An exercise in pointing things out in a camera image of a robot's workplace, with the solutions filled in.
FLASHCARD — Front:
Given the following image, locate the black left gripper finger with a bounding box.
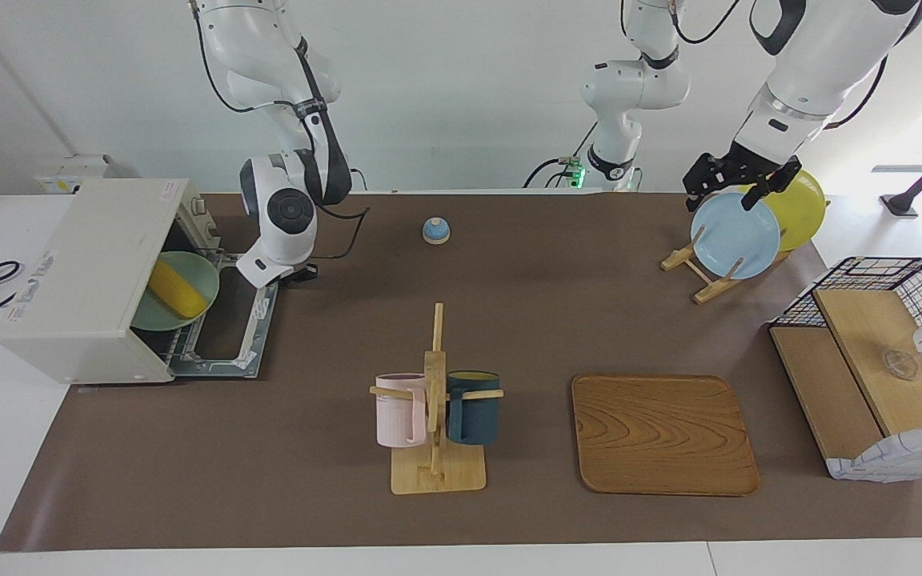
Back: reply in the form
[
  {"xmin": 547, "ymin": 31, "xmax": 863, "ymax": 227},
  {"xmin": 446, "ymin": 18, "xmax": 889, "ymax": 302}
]
[
  {"xmin": 685, "ymin": 154, "xmax": 730, "ymax": 210},
  {"xmin": 743, "ymin": 158, "xmax": 804, "ymax": 212}
]

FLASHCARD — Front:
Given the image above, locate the glass oven door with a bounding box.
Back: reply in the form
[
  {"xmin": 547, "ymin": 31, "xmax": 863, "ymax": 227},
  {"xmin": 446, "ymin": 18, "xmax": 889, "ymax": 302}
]
[{"xmin": 169, "ymin": 254, "xmax": 279, "ymax": 379}]

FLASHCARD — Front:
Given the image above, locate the light green plate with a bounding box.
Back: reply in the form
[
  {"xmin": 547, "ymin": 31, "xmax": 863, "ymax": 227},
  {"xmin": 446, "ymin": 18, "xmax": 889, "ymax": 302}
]
[{"xmin": 131, "ymin": 251, "xmax": 220, "ymax": 331}]

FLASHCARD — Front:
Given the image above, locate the yellow corn cob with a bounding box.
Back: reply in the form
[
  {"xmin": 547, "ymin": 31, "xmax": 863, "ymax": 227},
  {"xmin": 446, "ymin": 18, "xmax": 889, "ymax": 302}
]
[{"xmin": 149, "ymin": 261, "xmax": 207, "ymax": 317}]

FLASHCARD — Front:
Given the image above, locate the beige toaster oven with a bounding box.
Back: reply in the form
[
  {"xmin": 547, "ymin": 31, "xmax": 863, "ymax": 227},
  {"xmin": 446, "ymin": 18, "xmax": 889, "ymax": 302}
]
[{"xmin": 0, "ymin": 178, "xmax": 226, "ymax": 385}]

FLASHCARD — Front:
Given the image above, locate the yellow plate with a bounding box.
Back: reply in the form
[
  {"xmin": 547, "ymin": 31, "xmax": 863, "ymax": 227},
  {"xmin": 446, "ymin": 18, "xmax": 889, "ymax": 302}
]
[{"xmin": 741, "ymin": 170, "xmax": 828, "ymax": 253}]

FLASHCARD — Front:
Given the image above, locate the light blue plate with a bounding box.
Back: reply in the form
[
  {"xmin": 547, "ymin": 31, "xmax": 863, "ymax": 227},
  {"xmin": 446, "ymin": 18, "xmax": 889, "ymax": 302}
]
[{"xmin": 691, "ymin": 192, "xmax": 782, "ymax": 281}]

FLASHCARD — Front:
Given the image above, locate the wooden plate rack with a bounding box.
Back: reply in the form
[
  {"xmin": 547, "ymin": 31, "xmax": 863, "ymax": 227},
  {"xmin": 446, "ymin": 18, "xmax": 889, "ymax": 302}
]
[{"xmin": 661, "ymin": 200, "xmax": 830, "ymax": 305}]

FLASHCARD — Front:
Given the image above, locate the pink mug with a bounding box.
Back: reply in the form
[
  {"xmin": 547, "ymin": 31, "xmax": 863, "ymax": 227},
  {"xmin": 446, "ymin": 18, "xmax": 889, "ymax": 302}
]
[{"xmin": 375, "ymin": 373, "xmax": 428, "ymax": 449}]

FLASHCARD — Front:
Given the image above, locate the brown table mat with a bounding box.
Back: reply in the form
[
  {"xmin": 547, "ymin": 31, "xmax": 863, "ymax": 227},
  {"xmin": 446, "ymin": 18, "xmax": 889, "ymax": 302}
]
[{"xmin": 0, "ymin": 192, "xmax": 922, "ymax": 553}]

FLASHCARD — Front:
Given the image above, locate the small clear glass object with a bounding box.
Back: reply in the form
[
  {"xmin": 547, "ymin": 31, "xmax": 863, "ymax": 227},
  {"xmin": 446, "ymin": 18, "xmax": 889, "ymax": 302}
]
[{"xmin": 885, "ymin": 350, "xmax": 920, "ymax": 381}]

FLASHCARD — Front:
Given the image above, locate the dark blue mug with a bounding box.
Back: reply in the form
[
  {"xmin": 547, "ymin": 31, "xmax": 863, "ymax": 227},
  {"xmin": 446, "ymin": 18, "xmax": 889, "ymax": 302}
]
[{"xmin": 445, "ymin": 370, "xmax": 502, "ymax": 446}]

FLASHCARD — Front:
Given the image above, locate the wooden mug tree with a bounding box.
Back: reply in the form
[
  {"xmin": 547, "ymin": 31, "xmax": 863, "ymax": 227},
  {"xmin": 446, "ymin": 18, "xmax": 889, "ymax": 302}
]
[{"xmin": 369, "ymin": 302, "xmax": 504, "ymax": 495}]

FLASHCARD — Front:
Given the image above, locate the white power box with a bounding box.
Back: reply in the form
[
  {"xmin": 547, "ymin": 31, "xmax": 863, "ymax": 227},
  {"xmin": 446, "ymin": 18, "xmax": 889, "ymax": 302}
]
[{"xmin": 33, "ymin": 154, "xmax": 122, "ymax": 195}]

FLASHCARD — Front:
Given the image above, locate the brown wooden tray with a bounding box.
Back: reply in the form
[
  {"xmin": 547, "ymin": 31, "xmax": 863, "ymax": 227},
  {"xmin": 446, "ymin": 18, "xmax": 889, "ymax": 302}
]
[{"xmin": 571, "ymin": 374, "xmax": 760, "ymax": 497}]

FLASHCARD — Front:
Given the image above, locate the metal oven wire rack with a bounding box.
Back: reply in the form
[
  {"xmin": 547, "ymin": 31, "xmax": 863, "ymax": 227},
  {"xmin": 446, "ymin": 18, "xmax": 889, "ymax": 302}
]
[{"xmin": 139, "ymin": 316, "xmax": 210, "ymax": 366}]

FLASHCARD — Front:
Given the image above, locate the wire basket with wooden shelves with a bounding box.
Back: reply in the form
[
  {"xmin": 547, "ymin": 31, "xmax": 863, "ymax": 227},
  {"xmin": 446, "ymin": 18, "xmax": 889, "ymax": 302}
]
[{"xmin": 769, "ymin": 256, "xmax": 922, "ymax": 483}]

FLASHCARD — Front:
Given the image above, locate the wooden wire shelf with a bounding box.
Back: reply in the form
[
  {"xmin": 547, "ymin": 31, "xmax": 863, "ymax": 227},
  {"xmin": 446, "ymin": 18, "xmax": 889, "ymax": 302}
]
[{"xmin": 827, "ymin": 422, "xmax": 922, "ymax": 483}]

